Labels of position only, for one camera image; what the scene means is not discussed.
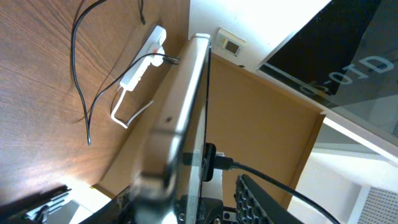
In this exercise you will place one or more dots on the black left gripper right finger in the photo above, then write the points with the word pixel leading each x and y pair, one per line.
pixel 255 205

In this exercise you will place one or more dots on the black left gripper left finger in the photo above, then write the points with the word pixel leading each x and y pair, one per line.
pixel 118 210

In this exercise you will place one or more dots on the black smartphone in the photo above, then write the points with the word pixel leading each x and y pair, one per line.
pixel 165 187

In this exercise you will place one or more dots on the white USB charger adapter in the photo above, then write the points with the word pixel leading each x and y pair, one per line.
pixel 156 60

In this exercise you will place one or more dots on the brown wooden side panel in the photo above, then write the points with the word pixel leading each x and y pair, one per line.
pixel 249 119

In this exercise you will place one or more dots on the white perforated panel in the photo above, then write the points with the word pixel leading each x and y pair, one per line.
pixel 374 206

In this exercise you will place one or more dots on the dark glass window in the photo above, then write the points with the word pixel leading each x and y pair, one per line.
pixel 345 58

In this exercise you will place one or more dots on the white power strip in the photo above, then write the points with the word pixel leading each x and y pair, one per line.
pixel 142 60

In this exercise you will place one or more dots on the white wall control panel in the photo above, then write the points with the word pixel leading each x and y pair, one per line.
pixel 228 43

